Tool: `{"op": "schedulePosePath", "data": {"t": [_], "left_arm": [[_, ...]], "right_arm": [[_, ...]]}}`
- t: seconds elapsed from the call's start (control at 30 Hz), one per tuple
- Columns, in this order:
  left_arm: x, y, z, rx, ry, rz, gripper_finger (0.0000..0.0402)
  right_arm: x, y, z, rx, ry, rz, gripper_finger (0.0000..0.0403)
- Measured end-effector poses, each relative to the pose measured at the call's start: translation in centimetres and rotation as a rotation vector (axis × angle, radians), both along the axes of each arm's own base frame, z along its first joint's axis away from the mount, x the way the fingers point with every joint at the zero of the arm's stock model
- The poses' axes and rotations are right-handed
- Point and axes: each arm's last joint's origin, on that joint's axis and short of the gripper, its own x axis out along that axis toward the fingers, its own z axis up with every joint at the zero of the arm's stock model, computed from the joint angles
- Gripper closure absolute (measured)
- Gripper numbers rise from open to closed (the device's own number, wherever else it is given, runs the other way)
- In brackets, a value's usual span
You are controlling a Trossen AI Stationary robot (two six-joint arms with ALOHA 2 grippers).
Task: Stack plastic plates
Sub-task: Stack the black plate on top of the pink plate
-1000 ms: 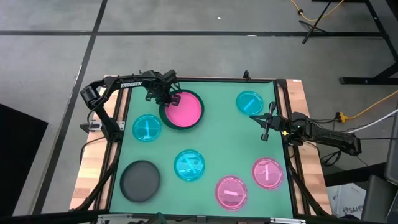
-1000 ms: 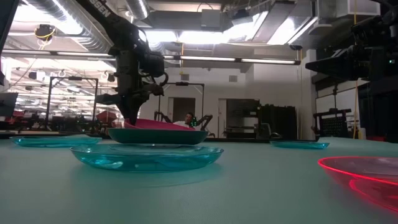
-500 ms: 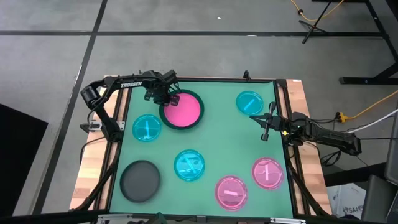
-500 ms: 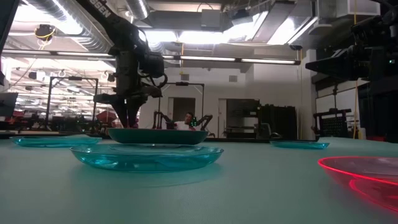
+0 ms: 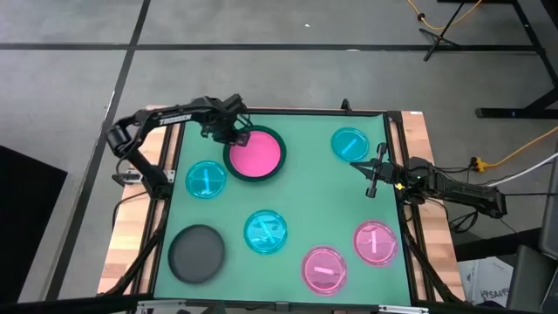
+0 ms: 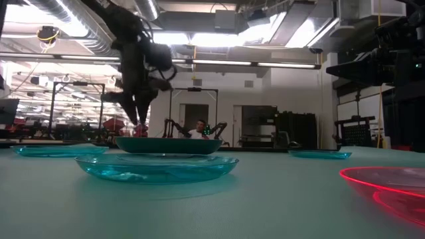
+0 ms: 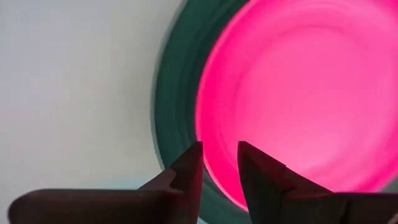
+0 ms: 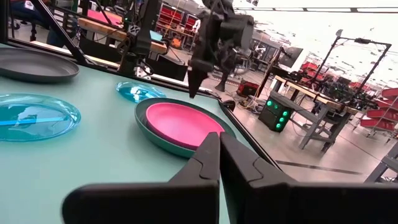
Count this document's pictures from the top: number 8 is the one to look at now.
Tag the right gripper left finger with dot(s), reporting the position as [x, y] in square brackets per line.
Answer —
[186, 202]

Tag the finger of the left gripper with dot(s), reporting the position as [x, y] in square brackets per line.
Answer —
[195, 81]

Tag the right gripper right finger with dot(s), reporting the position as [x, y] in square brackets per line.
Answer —
[280, 202]

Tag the small blue transparent plate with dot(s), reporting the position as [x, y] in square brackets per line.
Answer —
[138, 91]

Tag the large blue transparent plate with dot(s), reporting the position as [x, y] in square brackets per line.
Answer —
[37, 118]

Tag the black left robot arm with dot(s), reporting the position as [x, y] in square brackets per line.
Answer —
[146, 31]

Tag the pink plastic plate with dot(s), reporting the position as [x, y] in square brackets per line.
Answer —
[180, 124]

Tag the red bin shelving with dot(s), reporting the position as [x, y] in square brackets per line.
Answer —
[169, 14]

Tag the red toolbox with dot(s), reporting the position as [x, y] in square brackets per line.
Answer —
[247, 88]

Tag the teal plastic plate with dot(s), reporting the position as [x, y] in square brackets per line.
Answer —
[161, 144]

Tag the black computer tower green lights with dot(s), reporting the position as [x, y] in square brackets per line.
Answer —
[273, 115]

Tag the black monitor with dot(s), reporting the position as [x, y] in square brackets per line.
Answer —
[292, 57]

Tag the red storage bins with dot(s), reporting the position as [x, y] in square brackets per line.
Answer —
[309, 66]

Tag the pink board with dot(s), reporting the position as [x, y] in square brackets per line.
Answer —
[102, 17]

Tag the red bin rack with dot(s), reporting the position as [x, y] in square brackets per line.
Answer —
[379, 124]

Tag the gray plastic plate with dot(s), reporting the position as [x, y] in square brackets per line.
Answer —
[34, 65]

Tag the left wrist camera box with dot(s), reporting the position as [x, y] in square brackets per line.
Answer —
[239, 31]

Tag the wooden workbench gray frame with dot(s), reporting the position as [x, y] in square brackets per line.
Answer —
[298, 107]

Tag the gray table frame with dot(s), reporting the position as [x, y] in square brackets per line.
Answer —
[388, 161]

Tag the black frame strut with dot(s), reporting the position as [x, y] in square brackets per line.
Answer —
[59, 31]

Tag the black camera stand frame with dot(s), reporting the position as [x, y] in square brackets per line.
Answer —
[362, 40]

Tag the black frame post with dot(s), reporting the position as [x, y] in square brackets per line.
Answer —
[3, 21]

